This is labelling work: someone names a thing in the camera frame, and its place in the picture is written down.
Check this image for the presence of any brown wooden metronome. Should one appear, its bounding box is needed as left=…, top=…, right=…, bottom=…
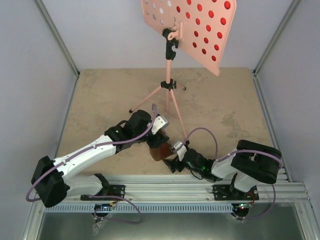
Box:
left=149, top=142, right=174, bottom=162

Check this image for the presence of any pink music stand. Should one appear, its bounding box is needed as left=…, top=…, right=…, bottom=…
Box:
left=141, top=0, right=237, bottom=134

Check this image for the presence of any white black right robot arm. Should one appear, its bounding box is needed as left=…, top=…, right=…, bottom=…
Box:
left=164, top=140, right=283, bottom=201

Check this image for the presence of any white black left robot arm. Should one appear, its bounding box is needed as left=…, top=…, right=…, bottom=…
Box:
left=31, top=110, right=170, bottom=208

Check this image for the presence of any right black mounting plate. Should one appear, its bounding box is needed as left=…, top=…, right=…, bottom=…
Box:
left=212, top=184, right=260, bottom=201

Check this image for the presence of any black mounting plate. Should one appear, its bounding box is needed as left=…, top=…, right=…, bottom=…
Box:
left=212, top=184, right=260, bottom=201
left=80, top=184, right=126, bottom=202

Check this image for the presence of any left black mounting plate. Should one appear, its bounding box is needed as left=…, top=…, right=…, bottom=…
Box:
left=80, top=184, right=126, bottom=202

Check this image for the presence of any clear plastic bag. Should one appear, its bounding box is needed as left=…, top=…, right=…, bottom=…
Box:
left=92, top=219, right=108, bottom=236

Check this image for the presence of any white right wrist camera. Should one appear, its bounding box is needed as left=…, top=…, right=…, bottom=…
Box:
left=172, top=141, right=187, bottom=162

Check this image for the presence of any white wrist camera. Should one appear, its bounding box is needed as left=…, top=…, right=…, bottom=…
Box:
left=151, top=115, right=169, bottom=135
left=172, top=141, right=187, bottom=162

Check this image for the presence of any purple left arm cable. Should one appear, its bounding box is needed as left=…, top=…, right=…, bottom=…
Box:
left=25, top=103, right=159, bottom=202

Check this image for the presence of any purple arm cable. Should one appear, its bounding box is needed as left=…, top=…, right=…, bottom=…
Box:
left=183, top=127, right=285, bottom=170
left=25, top=103, right=159, bottom=202

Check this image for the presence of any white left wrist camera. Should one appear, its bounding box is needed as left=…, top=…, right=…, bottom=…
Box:
left=151, top=115, right=169, bottom=135

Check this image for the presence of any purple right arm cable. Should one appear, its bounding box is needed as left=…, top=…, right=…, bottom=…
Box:
left=183, top=127, right=285, bottom=170

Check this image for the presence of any grey slotted cable duct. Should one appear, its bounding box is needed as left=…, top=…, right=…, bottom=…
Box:
left=44, top=202, right=234, bottom=214

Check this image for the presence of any aluminium left corner frame post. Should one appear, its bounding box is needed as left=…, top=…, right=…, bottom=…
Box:
left=33, top=0, right=81, bottom=78

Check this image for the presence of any aluminium corner frame post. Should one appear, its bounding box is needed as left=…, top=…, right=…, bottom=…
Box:
left=252, top=0, right=302, bottom=182
left=33, top=0, right=81, bottom=78

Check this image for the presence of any aluminium right corner frame post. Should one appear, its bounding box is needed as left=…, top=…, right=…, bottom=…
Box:
left=252, top=0, right=302, bottom=182

